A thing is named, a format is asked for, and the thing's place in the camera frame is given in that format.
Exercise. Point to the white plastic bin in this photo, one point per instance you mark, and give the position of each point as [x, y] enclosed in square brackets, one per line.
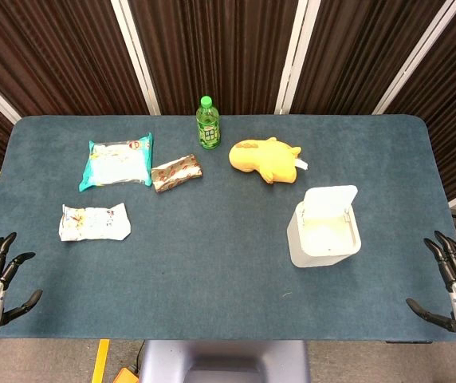
[323, 231]

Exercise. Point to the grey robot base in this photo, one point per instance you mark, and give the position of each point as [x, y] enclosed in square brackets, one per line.
[224, 361]

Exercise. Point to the white crumpled snack bag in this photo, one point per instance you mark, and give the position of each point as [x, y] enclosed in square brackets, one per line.
[92, 222]

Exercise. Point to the teal and white snack bag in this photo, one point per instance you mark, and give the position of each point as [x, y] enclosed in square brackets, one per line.
[117, 163]

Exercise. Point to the green plastic drink bottle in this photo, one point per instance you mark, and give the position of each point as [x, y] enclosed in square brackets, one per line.
[208, 124]

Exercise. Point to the brown patterned snack wrapper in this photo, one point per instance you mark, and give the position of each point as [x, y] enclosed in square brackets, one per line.
[176, 172]

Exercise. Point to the yellow plush toy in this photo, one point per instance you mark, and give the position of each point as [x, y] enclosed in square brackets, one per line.
[264, 159]

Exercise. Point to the orange box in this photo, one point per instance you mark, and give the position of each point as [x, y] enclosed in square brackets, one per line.
[126, 376]

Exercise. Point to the blue table mat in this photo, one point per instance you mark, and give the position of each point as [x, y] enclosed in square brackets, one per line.
[228, 239]

